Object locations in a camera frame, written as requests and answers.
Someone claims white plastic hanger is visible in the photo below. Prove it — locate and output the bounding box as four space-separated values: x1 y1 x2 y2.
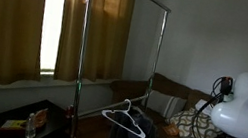
98 94 152 138

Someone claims narrow mustard curtain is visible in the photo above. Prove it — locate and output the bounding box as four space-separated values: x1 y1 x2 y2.
50 0 135 92

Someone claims metal clothing rack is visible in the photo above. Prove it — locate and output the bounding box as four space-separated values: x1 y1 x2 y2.
62 0 174 138

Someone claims brown sofa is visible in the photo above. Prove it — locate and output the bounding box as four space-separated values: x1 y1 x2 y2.
100 65 241 138

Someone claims red can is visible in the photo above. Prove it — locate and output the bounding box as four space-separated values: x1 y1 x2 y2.
64 103 75 119

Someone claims small orange object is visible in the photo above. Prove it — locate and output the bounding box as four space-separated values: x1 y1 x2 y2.
163 123 181 138

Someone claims wavy patterned pillow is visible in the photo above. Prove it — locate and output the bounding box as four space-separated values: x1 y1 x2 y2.
166 103 226 138

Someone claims white crumpled cloth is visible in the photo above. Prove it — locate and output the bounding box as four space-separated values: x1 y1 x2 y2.
193 98 216 117

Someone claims bright window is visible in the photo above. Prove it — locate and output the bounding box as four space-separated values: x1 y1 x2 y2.
30 0 68 77

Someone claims black low table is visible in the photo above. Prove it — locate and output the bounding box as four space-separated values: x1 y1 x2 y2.
0 92 75 138

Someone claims orange snack bag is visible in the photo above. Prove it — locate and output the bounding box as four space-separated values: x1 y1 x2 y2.
32 106 49 130

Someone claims clear plastic water bottle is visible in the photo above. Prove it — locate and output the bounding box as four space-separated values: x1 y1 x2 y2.
23 112 39 138

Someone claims yellow flat box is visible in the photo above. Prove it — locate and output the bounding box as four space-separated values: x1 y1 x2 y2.
0 115 28 135

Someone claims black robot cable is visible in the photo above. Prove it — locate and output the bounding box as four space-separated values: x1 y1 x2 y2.
188 70 236 138

